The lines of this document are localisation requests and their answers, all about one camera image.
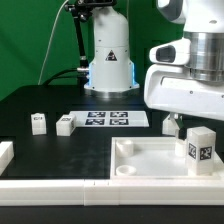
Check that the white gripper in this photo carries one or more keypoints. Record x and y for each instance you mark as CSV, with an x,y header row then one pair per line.
x,y
170,87

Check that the white square tabletop tray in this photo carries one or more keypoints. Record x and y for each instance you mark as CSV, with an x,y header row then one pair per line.
x,y
153,158

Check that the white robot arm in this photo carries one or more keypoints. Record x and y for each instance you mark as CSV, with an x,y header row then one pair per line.
x,y
112,72

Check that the white fiducial marker sheet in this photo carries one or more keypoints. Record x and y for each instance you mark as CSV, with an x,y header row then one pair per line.
x,y
110,118

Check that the white U-shaped obstacle fence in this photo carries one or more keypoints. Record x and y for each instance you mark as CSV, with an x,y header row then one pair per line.
x,y
111,192

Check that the black camera stand pole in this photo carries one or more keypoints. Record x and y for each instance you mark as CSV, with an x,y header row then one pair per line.
x,y
81,11

